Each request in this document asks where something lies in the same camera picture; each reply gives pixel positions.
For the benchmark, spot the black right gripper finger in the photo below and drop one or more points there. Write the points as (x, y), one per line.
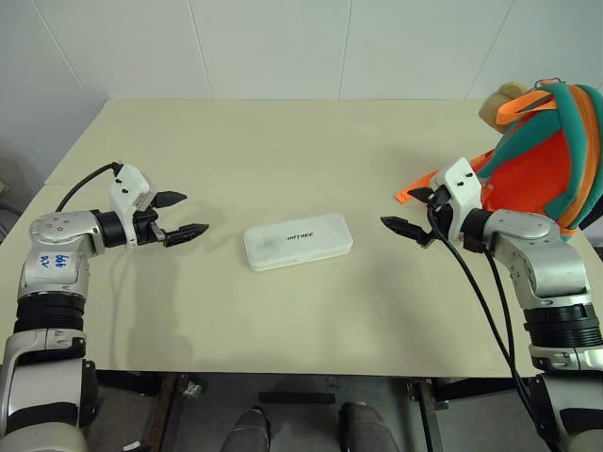
(421, 194)
(407, 229)

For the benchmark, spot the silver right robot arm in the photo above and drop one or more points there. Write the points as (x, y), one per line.
(532, 230)

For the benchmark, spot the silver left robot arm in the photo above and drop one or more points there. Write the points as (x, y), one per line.
(56, 231)

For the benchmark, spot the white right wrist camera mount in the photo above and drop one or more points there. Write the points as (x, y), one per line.
(464, 186)

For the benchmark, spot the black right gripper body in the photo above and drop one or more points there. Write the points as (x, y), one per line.
(444, 214)

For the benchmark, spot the grey rounded shape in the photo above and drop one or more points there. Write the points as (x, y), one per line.
(365, 426)
(247, 431)

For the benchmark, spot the black flat plate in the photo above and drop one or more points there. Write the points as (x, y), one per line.
(297, 397)

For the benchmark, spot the beige plush toy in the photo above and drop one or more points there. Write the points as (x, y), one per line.
(499, 101)

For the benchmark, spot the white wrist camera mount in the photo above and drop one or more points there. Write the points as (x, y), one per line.
(464, 186)
(126, 188)

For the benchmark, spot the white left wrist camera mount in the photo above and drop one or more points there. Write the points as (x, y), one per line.
(126, 188)

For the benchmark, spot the white rectangular case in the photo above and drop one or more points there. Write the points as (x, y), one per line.
(298, 241)

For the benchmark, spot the orange and teal backpack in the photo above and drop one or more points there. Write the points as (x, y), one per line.
(527, 160)

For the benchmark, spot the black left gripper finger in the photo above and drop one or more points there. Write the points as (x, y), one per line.
(169, 198)
(186, 232)

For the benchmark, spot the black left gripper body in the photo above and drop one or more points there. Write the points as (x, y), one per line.
(145, 230)

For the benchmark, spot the rusty metal bar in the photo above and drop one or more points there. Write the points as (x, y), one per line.
(162, 409)
(426, 414)

